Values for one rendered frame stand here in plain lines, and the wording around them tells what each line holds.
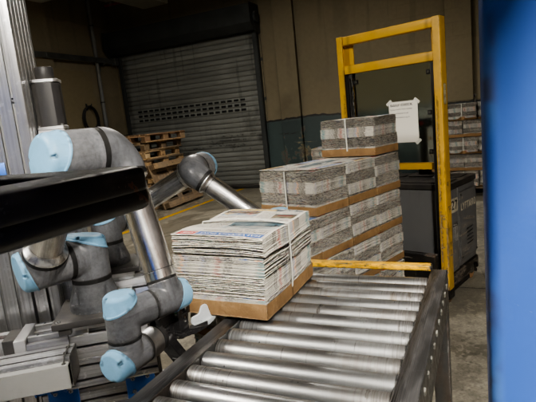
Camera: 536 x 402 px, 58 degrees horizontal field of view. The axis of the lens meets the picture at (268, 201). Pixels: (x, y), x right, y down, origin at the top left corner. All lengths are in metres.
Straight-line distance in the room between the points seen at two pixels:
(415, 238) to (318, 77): 6.00
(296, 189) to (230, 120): 7.51
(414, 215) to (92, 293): 2.55
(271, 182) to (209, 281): 1.27
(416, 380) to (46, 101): 1.36
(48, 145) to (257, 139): 8.61
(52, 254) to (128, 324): 0.36
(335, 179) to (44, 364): 1.61
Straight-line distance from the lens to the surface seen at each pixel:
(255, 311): 1.30
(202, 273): 1.35
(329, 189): 2.46
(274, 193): 2.54
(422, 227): 3.57
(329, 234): 2.49
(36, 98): 1.76
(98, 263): 1.52
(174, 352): 1.31
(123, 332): 1.14
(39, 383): 1.51
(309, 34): 9.34
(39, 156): 1.18
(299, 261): 1.51
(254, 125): 9.66
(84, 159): 1.16
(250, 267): 1.27
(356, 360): 1.12
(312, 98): 9.25
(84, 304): 1.54
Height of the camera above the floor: 1.33
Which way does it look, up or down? 9 degrees down
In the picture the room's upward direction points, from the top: 6 degrees counter-clockwise
